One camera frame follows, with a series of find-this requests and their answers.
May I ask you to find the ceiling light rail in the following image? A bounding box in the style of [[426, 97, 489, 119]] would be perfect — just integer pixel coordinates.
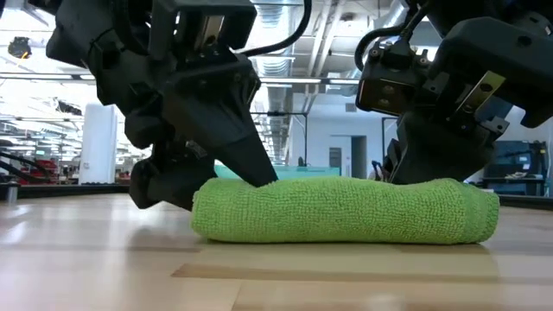
[[0, 72, 362, 87]]

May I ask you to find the white pillar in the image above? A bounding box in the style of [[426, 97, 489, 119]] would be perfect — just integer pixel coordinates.
[[78, 103, 118, 186]]

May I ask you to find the silver ventilation duct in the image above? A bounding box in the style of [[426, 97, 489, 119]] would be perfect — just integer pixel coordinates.
[[252, 0, 298, 79], [345, 0, 410, 81]]

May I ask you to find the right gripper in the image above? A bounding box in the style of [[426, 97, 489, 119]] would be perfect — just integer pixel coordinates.
[[390, 0, 553, 186]]

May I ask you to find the black ceiling-mounted device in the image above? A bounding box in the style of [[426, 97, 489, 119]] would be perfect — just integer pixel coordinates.
[[7, 35, 34, 60]]

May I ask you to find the black slanted bar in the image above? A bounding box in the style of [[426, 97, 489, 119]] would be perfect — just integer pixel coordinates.
[[0, 149, 54, 179]]

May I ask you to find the green microfiber towel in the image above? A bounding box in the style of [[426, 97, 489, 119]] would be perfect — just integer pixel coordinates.
[[190, 175, 501, 246]]

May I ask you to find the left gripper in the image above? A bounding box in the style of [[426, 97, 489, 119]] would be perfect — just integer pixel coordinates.
[[89, 0, 279, 189]]

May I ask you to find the teal translucent plastic basket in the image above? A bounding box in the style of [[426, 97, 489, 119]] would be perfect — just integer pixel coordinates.
[[214, 164, 343, 181]]

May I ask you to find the red background furniture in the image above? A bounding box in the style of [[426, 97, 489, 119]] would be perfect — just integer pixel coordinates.
[[16, 157, 60, 186]]

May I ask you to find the black equipment cart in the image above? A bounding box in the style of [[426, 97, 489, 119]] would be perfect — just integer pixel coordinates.
[[479, 139, 550, 196]]

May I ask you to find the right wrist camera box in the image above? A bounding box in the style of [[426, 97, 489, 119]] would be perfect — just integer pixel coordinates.
[[354, 41, 434, 117]]

